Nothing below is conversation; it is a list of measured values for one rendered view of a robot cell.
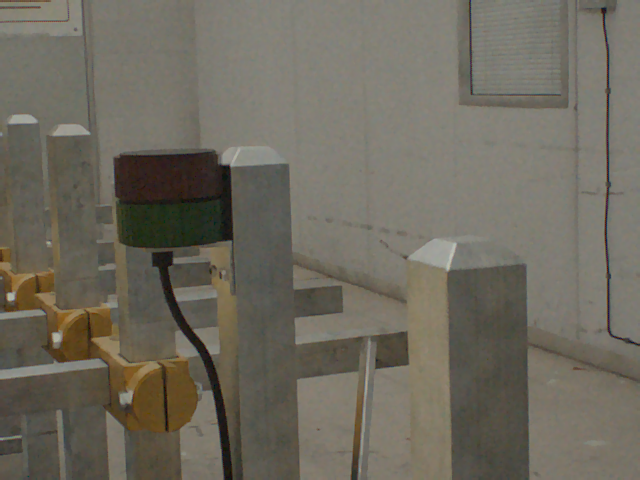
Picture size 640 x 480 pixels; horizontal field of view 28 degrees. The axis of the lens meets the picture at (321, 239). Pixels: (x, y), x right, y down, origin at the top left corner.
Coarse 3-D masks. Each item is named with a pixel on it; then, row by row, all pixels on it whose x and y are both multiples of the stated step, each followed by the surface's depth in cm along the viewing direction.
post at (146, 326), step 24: (120, 264) 97; (144, 264) 96; (120, 288) 97; (144, 288) 96; (120, 312) 98; (144, 312) 96; (168, 312) 97; (120, 336) 99; (144, 336) 96; (168, 336) 97; (144, 360) 97; (144, 432) 97; (144, 456) 97; (168, 456) 98
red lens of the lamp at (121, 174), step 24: (120, 168) 70; (144, 168) 69; (168, 168) 69; (192, 168) 69; (216, 168) 70; (120, 192) 70; (144, 192) 69; (168, 192) 69; (192, 192) 69; (216, 192) 71
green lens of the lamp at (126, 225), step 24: (120, 216) 70; (144, 216) 69; (168, 216) 69; (192, 216) 69; (216, 216) 71; (120, 240) 71; (144, 240) 69; (168, 240) 69; (192, 240) 70; (216, 240) 71
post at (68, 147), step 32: (64, 128) 118; (64, 160) 118; (64, 192) 118; (64, 224) 118; (64, 256) 119; (96, 256) 120; (64, 288) 119; (96, 288) 120; (64, 416) 122; (96, 416) 121; (64, 448) 124; (96, 448) 122
